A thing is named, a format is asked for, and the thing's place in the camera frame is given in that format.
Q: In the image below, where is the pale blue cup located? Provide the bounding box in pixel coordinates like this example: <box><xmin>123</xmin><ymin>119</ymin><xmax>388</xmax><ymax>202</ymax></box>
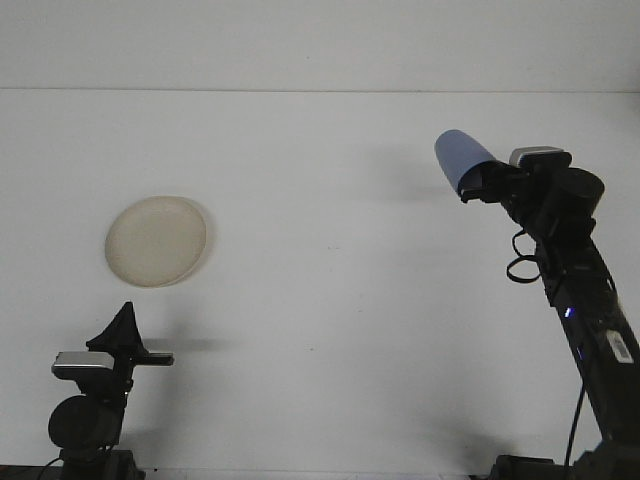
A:
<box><xmin>433</xmin><ymin>128</ymin><xmax>499</xmax><ymax>196</ymax></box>

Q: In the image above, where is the pale round plate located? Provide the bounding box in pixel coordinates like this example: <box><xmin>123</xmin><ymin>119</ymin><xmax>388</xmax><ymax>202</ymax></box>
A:
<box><xmin>104</xmin><ymin>195</ymin><xmax>214</xmax><ymax>290</ymax></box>

